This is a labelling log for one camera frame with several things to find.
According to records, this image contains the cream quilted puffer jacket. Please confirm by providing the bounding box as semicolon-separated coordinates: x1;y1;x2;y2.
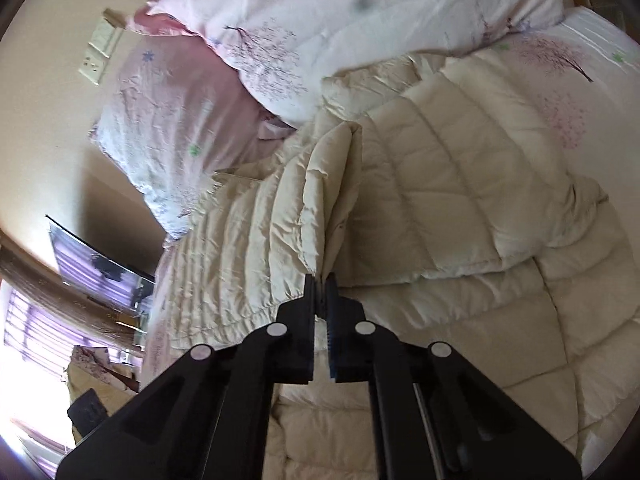
145;52;640;480

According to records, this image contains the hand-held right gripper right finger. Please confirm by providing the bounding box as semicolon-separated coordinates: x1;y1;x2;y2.
324;271;584;480

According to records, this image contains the floral tree print bed sheet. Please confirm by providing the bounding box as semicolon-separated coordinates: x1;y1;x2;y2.
142;7;640;396

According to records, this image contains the wooden television cabinet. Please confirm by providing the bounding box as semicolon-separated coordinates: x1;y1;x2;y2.
0;230;153;348

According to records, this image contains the white floral pillow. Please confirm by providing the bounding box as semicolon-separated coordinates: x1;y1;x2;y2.
127;0;568;126

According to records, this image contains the white wall socket plate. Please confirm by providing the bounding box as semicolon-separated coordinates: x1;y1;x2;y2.
79;43;113;86

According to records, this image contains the purple window curtain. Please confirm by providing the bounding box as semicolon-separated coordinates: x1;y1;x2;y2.
0;280;103;381

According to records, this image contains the black boxy object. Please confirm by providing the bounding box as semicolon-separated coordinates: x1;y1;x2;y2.
67;387;109;442

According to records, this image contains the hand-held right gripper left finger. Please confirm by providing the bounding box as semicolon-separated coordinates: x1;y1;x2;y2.
55;274;318;480

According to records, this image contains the pink floral pillow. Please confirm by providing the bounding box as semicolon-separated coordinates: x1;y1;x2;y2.
90;12;297;241

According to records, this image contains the framed picture on wall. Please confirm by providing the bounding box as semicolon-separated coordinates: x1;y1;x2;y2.
46;215;157;312

